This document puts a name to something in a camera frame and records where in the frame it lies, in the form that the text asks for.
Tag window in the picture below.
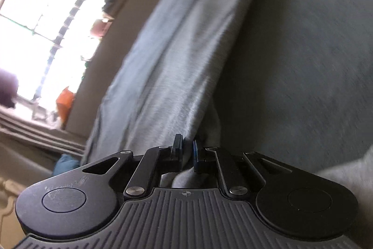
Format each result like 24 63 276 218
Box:
0 0 140 124

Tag teal pillow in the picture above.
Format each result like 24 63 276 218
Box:
53 153 83 178

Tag grey sweatpants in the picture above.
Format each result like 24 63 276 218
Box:
83 0 373 210

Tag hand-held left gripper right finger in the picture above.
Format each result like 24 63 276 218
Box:
192 140 293 200

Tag brown pot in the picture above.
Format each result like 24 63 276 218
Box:
90 18 113 39

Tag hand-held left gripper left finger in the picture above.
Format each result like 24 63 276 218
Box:
82 134 185 199

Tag orange bag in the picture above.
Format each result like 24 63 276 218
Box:
55 86 77 128

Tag grey curtain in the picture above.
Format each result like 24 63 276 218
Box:
0 107 88 158

